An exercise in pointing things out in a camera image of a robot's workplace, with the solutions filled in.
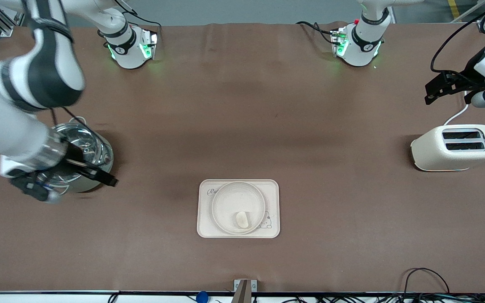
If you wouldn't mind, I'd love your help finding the small metal bracket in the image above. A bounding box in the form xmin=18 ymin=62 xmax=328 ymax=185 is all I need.
xmin=233 ymin=279 xmax=258 ymax=292

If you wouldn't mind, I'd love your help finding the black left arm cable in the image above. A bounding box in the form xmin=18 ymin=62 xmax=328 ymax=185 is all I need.
xmin=431 ymin=0 xmax=485 ymax=75

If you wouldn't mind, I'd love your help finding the white toaster power cable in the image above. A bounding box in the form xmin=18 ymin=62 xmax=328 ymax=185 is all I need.
xmin=443 ymin=103 xmax=469 ymax=126

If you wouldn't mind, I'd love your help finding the round cream plate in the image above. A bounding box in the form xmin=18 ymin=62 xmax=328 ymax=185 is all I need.
xmin=211 ymin=181 xmax=266 ymax=235

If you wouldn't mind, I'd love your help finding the pale green electric pot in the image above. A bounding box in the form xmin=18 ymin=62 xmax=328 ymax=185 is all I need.
xmin=51 ymin=117 xmax=114 ymax=194

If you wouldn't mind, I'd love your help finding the grey stand pole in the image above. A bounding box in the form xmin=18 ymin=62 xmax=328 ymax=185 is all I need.
xmin=231 ymin=280 xmax=252 ymax=303

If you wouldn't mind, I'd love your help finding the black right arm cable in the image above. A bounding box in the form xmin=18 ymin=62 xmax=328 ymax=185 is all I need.
xmin=49 ymin=106 xmax=88 ymax=128

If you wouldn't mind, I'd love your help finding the black cable loop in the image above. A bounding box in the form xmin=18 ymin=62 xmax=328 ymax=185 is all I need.
xmin=402 ymin=268 xmax=450 ymax=295

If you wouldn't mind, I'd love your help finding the cream two-slot toaster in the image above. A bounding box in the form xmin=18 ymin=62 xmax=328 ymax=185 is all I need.
xmin=410 ymin=124 xmax=485 ymax=172

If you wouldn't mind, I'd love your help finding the aluminium frame post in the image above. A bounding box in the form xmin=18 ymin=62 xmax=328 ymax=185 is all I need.
xmin=453 ymin=0 xmax=485 ymax=32
xmin=0 ymin=0 xmax=30 ymax=37

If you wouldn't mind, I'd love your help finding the brown table cover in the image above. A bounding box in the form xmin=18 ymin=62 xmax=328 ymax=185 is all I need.
xmin=0 ymin=22 xmax=485 ymax=294

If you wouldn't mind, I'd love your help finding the glass pot lid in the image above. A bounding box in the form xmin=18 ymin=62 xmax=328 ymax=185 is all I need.
xmin=53 ymin=122 xmax=100 ymax=169

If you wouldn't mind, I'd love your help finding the black arm base cable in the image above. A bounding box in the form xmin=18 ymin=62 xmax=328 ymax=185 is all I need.
xmin=118 ymin=0 xmax=162 ymax=43
xmin=296 ymin=21 xmax=336 ymax=45

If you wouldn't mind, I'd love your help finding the cream rabbit print tray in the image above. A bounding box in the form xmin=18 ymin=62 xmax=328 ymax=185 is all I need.
xmin=197 ymin=179 xmax=280 ymax=239

